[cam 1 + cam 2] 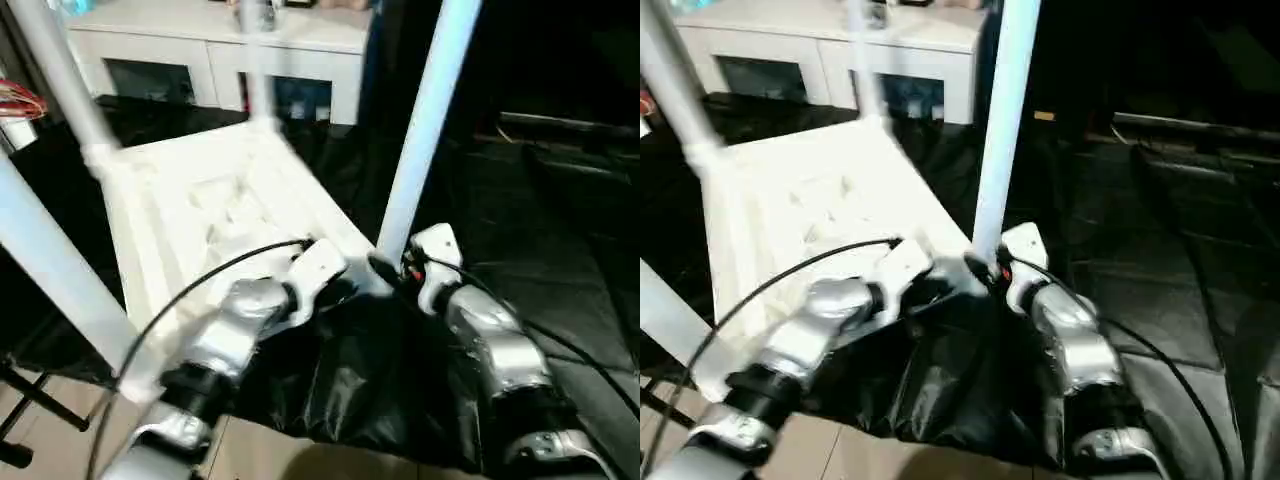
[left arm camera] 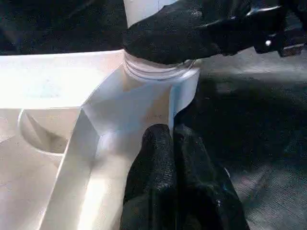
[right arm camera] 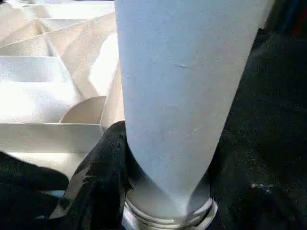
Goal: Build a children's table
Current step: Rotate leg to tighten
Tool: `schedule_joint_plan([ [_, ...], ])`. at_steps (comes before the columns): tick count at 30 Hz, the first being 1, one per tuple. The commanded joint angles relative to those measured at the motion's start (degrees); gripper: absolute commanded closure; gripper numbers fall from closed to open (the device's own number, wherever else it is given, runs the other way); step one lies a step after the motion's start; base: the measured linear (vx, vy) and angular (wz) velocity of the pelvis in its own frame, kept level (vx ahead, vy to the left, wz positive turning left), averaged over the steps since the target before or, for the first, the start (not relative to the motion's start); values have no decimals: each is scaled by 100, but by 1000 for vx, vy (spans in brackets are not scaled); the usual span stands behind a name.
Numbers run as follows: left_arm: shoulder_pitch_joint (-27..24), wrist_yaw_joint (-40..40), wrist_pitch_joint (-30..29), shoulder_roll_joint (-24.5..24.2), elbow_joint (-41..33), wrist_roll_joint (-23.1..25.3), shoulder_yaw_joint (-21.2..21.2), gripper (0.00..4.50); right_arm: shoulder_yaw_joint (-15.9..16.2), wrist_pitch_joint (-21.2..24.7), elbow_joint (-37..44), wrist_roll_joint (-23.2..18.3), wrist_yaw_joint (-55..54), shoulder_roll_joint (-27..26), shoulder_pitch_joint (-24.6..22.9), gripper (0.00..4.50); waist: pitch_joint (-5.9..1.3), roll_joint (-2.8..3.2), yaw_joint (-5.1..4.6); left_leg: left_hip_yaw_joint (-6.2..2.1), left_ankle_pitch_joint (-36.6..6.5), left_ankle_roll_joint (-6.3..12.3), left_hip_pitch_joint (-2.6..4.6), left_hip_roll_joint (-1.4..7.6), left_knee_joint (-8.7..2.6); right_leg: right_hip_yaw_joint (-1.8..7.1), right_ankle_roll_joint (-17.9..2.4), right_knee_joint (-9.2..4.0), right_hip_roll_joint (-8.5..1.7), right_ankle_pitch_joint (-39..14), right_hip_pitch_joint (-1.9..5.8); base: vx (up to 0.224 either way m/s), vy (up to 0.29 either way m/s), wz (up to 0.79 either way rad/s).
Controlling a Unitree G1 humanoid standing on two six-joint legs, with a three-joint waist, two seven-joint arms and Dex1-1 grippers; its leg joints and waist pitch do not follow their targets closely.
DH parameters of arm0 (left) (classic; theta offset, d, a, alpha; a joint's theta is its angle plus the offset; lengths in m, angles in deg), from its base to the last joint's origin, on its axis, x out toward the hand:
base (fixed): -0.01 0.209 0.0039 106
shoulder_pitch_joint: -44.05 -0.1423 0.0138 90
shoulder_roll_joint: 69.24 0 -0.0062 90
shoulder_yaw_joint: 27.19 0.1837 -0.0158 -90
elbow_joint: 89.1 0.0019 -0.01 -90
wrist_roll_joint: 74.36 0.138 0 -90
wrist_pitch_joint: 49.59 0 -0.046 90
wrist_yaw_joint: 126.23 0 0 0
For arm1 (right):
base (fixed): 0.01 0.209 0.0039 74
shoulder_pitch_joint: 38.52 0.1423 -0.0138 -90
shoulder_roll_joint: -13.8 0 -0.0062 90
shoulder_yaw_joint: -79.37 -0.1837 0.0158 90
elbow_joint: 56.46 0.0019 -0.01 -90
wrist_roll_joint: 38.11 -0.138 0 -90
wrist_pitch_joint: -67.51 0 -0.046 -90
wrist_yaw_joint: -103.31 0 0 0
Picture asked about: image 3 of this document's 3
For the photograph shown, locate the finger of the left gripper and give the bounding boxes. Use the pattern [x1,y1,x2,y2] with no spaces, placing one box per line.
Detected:
[0,149,70,193]

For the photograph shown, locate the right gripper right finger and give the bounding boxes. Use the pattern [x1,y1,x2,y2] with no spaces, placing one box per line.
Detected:
[212,143,305,230]

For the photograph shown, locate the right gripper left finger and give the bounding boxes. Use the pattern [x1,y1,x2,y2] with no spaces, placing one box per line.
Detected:
[50,121,131,230]

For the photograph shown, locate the white plastic table top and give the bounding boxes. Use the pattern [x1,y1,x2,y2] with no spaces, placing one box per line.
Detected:
[0,0,219,230]

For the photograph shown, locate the white plastic table leg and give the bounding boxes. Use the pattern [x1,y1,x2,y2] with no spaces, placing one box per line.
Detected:
[114,0,279,221]

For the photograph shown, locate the black work mat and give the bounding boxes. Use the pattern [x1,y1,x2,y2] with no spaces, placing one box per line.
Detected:
[0,26,307,230]

